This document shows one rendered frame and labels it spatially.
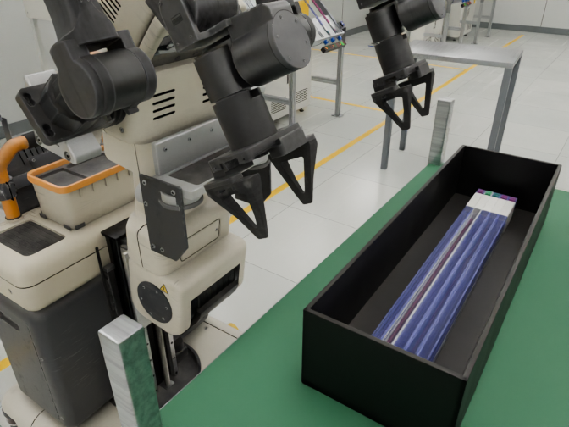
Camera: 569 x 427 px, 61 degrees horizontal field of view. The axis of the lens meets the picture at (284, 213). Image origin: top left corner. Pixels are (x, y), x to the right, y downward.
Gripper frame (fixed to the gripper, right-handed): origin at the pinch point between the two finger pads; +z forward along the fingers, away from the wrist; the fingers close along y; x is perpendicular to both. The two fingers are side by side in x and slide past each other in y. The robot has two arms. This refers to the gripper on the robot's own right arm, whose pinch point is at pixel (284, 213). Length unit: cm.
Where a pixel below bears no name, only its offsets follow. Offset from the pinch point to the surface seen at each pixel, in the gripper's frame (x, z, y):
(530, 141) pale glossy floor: 59, 97, 371
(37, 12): 231, -106, 129
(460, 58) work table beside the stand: 56, 8, 258
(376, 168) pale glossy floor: 131, 60, 255
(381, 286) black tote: -0.3, 17.9, 13.0
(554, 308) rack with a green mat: -19.3, 28.7, 23.2
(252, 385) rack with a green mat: 5.2, 16.5, -10.9
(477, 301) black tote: -11.5, 23.5, 17.4
